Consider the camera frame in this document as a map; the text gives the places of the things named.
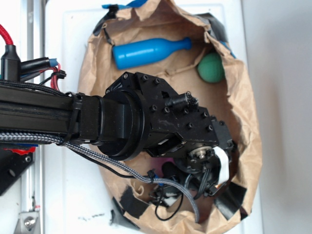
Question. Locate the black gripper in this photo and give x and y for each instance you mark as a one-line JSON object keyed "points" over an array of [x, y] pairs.
{"points": [[201, 154]]}

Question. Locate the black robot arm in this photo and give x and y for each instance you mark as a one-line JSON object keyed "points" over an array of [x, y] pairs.
{"points": [[138, 113]]}

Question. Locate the green foam ball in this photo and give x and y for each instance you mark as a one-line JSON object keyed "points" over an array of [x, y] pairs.
{"points": [[210, 68]]}

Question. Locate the blue plastic bottle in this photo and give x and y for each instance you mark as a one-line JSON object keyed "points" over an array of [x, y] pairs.
{"points": [[147, 51]]}

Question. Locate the brown paper bag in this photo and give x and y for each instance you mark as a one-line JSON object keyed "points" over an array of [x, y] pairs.
{"points": [[231, 100]]}

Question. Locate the metal corner bracket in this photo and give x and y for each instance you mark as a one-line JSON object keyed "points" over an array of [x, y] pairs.
{"points": [[28, 223]]}

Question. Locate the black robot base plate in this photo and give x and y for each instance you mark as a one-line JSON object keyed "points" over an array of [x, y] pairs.
{"points": [[12, 166]]}

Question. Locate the aluminium frame rail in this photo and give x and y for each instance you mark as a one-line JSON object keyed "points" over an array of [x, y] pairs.
{"points": [[32, 23]]}

